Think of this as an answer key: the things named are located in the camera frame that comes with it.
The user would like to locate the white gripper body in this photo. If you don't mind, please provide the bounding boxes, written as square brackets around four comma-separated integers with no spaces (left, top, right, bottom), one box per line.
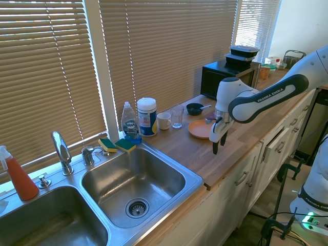
[209,118,233,143]

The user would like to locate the orange plate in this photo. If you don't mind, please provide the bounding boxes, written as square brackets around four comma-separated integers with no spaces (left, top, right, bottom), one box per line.
[188,119,213,140]

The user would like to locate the white ceramic mug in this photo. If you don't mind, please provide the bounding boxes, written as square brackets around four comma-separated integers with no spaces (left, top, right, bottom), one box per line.
[156,112,172,131]

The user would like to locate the stainless double sink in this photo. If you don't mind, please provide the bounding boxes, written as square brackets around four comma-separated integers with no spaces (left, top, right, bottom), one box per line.
[0,139,205,246]

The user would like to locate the chrome sink faucet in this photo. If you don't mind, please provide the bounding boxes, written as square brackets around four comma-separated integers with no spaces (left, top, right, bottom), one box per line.
[51,131,75,176]

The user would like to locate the dark bowl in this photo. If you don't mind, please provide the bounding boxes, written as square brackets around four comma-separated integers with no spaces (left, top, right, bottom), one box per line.
[186,102,204,116]

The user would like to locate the clear drinking glass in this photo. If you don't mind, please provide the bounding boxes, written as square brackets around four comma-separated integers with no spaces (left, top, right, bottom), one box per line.
[170,104,185,129]

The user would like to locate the black microwave oven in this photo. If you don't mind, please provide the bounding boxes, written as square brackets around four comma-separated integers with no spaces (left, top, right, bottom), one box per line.
[200,60,262,101]

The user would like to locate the white kitchen cabinet run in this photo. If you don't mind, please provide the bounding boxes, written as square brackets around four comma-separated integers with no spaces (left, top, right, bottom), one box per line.
[138,89,319,246]

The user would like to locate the black clamp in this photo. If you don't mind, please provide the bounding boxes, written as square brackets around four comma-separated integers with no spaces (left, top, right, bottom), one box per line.
[276,158,306,181]
[261,207,298,241]

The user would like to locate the white wipes canister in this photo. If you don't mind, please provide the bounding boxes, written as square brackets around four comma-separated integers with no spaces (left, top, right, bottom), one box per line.
[136,97,158,137]

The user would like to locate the orange box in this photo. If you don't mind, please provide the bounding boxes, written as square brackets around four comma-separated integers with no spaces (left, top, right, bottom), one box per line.
[259,65,273,80]

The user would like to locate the clear Dawn soap bottle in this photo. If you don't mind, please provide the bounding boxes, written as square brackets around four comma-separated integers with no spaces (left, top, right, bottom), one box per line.
[120,101,142,145]

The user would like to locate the white food tub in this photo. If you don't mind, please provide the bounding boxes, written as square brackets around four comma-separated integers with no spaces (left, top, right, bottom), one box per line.
[264,55,281,68]

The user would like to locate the yellow green sponge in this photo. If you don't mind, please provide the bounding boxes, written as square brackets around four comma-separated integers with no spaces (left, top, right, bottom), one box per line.
[98,137,118,154]
[114,138,137,154]

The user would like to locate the metal drain strainer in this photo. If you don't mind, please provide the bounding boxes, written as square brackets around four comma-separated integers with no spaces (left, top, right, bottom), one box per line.
[125,197,150,219]

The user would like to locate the narrow tan window blind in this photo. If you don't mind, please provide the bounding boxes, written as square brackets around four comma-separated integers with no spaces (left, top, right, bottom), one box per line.
[234,0,281,64]

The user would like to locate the chrome soap dispenser pump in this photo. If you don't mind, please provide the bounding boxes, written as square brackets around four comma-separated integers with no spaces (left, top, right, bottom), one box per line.
[81,146,111,167]

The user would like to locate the wide tan window blind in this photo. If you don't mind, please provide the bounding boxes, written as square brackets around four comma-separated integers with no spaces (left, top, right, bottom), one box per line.
[0,0,109,184]

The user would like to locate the orange spray bottle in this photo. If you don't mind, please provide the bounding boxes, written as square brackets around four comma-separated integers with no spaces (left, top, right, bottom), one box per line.
[0,145,40,202]

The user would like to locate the dark wire caddy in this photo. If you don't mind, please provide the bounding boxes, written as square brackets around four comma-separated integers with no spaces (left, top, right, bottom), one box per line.
[282,49,307,70]

